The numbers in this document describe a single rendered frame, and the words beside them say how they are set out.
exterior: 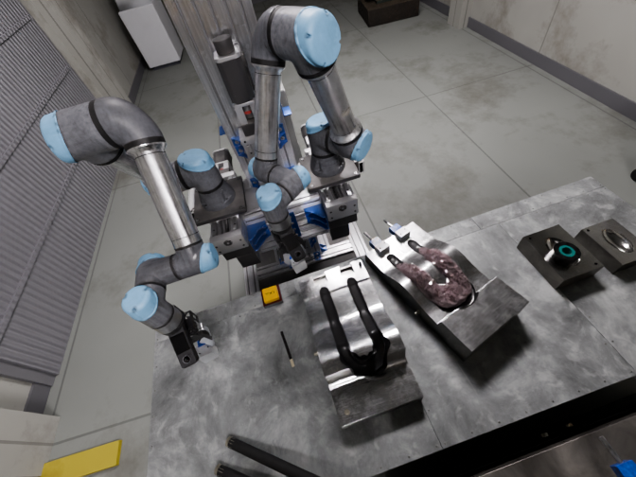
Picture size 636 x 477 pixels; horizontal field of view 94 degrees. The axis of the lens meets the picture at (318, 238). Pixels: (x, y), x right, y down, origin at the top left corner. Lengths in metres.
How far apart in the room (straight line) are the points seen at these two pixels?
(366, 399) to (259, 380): 0.38
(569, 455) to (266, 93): 1.30
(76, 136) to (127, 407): 1.84
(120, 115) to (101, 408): 2.01
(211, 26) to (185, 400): 1.24
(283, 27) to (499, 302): 1.00
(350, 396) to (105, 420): 1.78
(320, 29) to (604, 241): 1.20
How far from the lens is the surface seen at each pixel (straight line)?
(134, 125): 0.86
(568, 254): 1.36
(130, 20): 6.42
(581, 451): 1.22
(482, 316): 1.10
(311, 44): 0.81
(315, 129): 1.16
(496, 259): 1.36
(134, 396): 2.42
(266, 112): 0.96
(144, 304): 0.83
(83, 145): 0.91
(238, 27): 1.20
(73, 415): 2.66
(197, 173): 1.21
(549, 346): 1.26
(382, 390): 1.03
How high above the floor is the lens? 1.88
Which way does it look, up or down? 52 degrees down
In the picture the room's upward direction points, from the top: 15 degrees counter-clockwise
